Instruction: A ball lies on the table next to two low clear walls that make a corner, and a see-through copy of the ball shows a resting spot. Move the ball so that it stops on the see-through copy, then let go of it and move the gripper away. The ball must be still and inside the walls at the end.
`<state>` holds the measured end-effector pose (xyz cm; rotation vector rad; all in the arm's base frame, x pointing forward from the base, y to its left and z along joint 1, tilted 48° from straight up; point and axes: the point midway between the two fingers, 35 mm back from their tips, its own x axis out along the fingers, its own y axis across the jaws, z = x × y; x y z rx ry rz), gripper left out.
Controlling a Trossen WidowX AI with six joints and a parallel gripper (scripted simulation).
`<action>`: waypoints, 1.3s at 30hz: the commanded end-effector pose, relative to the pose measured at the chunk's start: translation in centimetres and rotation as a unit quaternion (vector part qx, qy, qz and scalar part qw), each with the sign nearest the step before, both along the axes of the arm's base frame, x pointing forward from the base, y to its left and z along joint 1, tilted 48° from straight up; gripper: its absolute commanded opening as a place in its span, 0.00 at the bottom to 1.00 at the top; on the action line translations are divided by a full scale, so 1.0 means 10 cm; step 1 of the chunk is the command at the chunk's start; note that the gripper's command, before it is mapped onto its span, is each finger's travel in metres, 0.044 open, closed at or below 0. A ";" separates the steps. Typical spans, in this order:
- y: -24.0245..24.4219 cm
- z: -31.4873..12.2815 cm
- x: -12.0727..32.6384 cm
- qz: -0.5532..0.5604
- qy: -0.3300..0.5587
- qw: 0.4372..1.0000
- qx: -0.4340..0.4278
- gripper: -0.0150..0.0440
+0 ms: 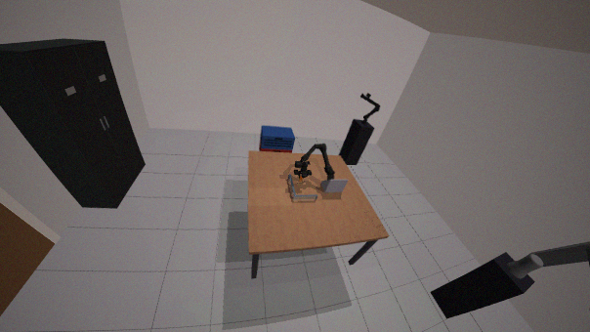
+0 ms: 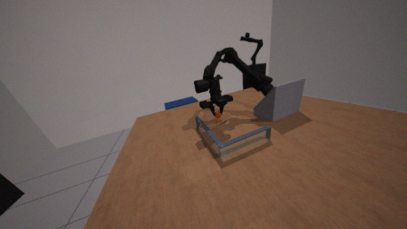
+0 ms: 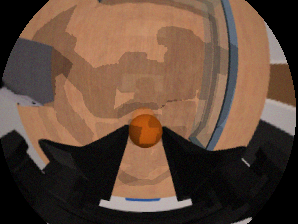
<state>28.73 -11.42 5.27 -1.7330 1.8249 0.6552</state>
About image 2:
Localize clear low l-shaped wall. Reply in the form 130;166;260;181
195;119;270;160

